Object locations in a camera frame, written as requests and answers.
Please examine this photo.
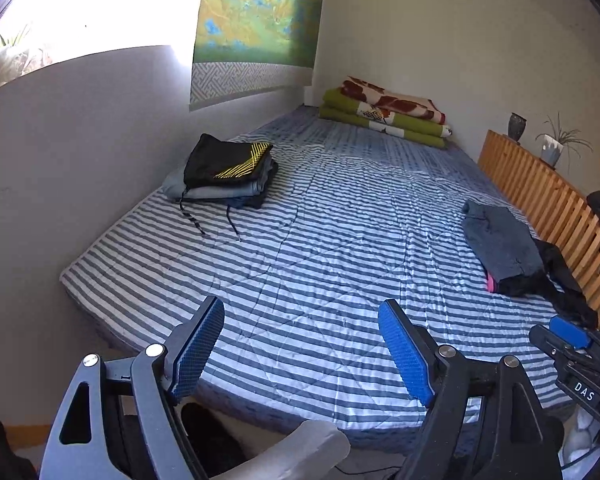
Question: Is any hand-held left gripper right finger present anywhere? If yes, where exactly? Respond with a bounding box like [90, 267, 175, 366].
[377, 299, 565, 480]

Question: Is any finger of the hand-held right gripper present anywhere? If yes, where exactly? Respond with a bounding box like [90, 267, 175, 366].
[528, 324, 570, 362]
[549, 315, 596, 353]

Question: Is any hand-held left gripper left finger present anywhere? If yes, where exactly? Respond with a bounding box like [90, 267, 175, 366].
[39, 296, 227, 480]

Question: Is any dark navy garment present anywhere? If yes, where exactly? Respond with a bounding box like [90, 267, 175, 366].
[495, 239, 600, 330]

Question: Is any white cloth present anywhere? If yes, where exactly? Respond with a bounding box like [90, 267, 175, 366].
[561, 404, 600, 472]

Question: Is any grey houndstooth jacket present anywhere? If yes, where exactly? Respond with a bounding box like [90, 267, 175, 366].
[462, 200, 549, 284]

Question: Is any blue white striped bed quilt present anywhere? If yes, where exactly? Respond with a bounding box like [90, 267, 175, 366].
[59, 105, 588, 433]

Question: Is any white chair armrest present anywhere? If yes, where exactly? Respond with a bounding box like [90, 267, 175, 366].
[207, 419, 352, 480]

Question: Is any grey folded garment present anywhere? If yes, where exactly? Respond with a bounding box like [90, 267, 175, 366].
[161, 160, 273, 242]

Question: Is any dark folded garment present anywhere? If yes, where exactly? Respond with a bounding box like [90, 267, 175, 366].
[227, 159, 280, 211]

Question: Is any potted plant white pot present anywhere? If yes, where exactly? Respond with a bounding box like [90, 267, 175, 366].
[534, 111, 596, 169]

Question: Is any dark vase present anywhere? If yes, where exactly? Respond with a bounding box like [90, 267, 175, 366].
[507, 112, 528, 142]

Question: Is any red floral folded blanket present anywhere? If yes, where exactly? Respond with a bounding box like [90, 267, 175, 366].
[341, 76, 449, 127]

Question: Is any green folded quilt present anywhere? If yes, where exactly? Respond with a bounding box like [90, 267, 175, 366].
[318, 87, 454, 152]

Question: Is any green window plant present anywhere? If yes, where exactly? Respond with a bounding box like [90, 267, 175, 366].
[0, 25, 56, 96]

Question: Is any black cable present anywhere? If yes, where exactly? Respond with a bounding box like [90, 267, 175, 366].
[334, 466, 402, 477]

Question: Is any wooden slatted rail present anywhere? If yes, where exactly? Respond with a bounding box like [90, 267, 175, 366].
[477, 129, 600, 332]

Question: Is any green landscape wall poster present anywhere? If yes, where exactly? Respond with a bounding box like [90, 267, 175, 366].
[188, 0, 327, 112]

